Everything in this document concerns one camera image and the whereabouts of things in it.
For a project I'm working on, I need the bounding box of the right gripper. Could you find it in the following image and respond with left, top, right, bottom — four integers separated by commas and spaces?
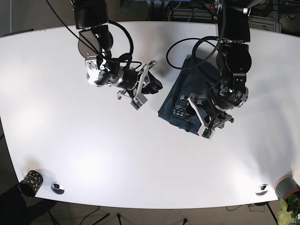
116, 60, 163, 110

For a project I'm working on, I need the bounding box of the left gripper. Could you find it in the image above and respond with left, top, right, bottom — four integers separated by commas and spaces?
172, 93, 234, 140

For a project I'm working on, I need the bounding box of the navy blue T-shirt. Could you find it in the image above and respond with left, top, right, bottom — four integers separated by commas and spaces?
158, 62, 220, 135

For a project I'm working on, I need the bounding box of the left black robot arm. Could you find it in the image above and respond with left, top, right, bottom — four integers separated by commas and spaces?
180, 0, 252, 139

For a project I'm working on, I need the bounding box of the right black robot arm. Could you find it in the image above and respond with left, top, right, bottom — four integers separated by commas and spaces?
71, 0, 163, 110

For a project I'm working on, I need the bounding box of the right metal table grommet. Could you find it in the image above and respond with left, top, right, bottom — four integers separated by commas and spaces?
255, 184, 269, 196

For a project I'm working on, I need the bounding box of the metal table grommet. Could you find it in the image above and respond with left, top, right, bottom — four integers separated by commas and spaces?
51, 182, 65, 195
255, 184, 269, 196

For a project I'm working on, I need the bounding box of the grey plant pot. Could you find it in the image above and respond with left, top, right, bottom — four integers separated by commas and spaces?
274, 176, 300, 200

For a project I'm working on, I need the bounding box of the left metal table grommet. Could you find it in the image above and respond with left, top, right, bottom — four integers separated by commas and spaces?
51, 182, 65, 195

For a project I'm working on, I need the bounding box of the black floral cup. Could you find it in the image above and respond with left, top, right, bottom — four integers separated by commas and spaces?
18, 170, 44, 198

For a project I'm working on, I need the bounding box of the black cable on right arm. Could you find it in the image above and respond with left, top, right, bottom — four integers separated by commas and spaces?
45, 0, 141, 66

